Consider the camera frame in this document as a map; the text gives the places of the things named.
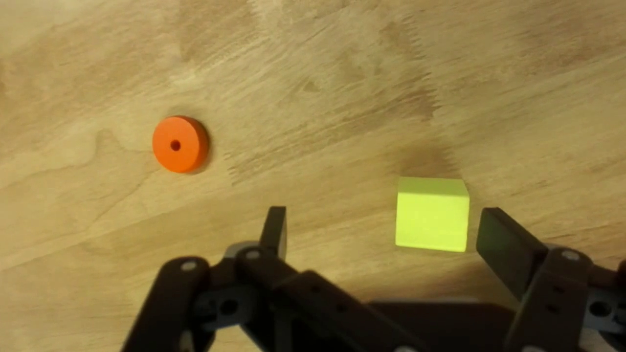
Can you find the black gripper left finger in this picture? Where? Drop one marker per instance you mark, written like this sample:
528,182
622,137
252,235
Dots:
272,237

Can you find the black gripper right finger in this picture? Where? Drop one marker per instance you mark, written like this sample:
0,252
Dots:
509,249

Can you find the yellow cube block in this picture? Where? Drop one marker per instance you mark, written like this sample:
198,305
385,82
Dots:
432,213

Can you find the orange round disc block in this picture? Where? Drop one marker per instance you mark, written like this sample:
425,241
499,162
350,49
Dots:
180,143

